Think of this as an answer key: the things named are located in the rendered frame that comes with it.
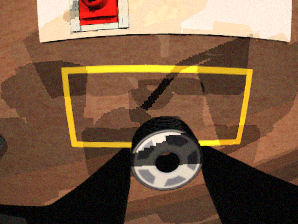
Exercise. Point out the black and grey wheel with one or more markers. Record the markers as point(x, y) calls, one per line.
point(165, 172)

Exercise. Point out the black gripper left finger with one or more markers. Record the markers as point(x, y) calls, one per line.
point(101, 199)

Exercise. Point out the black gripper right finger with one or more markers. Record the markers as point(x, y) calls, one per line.
point(245, 195)

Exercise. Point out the yellow rectangular outline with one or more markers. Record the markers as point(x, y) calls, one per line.
point(152, 68)

